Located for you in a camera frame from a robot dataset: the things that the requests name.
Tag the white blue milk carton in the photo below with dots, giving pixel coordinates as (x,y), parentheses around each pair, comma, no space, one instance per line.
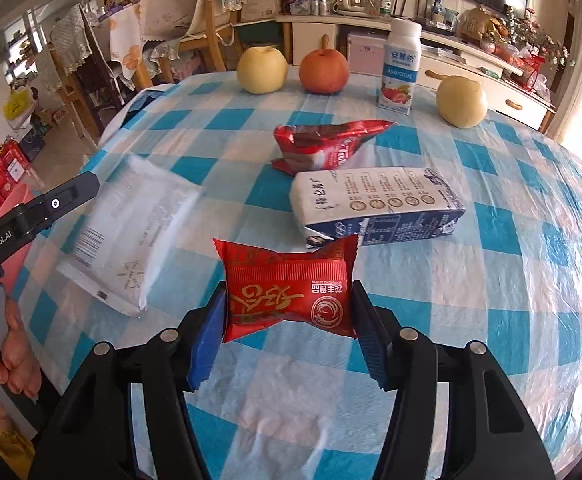
(371,200)

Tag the clear plastic bottle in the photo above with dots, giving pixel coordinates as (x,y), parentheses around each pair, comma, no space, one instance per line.
(386,2)

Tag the pink plastic bucket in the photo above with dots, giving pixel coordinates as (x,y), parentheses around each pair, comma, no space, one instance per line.
(21,262)

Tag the red gift bag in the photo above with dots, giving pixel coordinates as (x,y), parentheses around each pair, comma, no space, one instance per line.
(533,72)

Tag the blue white checked tablecloth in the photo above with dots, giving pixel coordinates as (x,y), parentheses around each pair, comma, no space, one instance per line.
(471,285)

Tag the yellow pear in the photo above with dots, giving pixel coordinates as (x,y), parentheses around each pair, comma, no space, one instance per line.
(462,102)
(261,70)

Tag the lace chair cover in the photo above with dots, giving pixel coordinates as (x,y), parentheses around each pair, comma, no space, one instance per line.
(71,40)

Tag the pink storage box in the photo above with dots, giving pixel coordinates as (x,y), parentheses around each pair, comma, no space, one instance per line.
(366,50)

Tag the white yogurt bottle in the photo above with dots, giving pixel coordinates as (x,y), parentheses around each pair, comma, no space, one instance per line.
(398,70)

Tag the light wooden chair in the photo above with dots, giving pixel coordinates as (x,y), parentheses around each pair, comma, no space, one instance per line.
(206,55)

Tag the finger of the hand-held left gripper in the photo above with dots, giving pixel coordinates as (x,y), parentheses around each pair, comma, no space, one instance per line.
(66,197)

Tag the white packet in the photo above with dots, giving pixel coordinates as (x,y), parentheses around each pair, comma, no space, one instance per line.
(131,230)

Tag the white low cabinet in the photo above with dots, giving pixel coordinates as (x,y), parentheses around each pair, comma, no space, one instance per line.
(476,80)

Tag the red snack packet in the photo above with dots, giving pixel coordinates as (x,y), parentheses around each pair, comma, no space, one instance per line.
(281,300)

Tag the dark wooden chair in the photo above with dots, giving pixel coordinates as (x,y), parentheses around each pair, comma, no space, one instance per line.
(96,90)

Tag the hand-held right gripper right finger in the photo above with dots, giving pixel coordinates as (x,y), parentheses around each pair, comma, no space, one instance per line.
(371,346)

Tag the white printed draped cloth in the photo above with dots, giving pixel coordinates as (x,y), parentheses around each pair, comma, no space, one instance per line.
(176,0)

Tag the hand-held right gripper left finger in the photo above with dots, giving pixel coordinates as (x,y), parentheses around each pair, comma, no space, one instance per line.
(206,346)

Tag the red apple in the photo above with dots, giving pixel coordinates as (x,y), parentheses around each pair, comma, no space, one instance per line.
(323,72)

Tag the yellow plastic bag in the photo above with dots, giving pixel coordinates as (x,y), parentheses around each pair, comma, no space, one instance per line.
(16,106)

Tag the crumpled red wrapper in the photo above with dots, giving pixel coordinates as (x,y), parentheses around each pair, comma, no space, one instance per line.
(321,150)

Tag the person's left hand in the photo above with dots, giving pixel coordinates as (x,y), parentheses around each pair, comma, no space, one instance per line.
(21,360)

